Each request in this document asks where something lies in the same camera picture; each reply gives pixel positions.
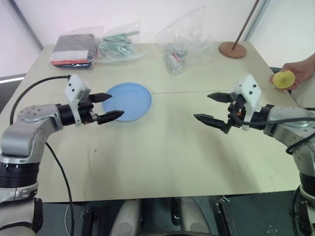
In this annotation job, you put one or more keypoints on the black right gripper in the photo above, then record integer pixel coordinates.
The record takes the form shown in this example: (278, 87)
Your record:
(236, 110)

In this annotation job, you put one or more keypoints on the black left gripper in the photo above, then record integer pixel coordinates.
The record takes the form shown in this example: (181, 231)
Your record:
(86, 110)

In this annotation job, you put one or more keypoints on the yellow round object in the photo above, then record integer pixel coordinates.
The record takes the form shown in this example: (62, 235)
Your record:
(283, 79)

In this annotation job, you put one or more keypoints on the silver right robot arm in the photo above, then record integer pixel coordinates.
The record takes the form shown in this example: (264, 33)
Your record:
(288, 123)

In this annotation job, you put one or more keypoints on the person's bare forearm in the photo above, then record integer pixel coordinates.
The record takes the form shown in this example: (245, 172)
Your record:
(311, 57)

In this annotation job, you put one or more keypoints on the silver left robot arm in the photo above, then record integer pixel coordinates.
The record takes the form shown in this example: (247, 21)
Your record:
(22, 137)

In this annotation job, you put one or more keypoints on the light blue round plate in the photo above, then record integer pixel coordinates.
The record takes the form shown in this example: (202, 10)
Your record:
(130, 102)

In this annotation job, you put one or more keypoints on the person's bare hand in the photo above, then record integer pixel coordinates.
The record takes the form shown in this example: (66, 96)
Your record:
(304, 71)

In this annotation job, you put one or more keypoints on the plastic bag of green items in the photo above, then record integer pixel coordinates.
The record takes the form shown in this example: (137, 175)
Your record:
(115, 46)

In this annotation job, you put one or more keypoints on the brown round stand with pole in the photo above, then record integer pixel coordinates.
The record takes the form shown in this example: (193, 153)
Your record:
(232, 49)

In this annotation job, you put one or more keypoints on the plastic bag of dark cloths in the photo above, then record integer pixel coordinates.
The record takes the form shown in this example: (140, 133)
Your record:
(72, 52)

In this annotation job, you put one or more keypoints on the clear bag of grey items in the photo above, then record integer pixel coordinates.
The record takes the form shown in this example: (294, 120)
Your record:
(177, 56)

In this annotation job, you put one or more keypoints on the person's white garment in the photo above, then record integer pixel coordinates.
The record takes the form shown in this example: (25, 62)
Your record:
(306, 94)

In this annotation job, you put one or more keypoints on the white rounded robot leg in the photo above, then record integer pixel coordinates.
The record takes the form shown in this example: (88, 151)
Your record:
(195, 216)
(126, 218)

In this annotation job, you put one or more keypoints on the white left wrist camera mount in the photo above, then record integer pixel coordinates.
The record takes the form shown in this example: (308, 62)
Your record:
(73, 88)

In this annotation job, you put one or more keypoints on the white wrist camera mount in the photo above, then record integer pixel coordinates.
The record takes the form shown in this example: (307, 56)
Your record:
(73, 88)
(249, 92)

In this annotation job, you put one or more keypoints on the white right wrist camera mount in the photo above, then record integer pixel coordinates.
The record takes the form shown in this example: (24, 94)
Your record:
(249, 92)

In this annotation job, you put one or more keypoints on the black metal frame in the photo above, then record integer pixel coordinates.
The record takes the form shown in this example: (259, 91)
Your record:
(226, 216)
(89, 221)

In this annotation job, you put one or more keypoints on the black bracket under table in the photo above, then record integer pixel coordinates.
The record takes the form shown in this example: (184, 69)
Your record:
(176, 209)

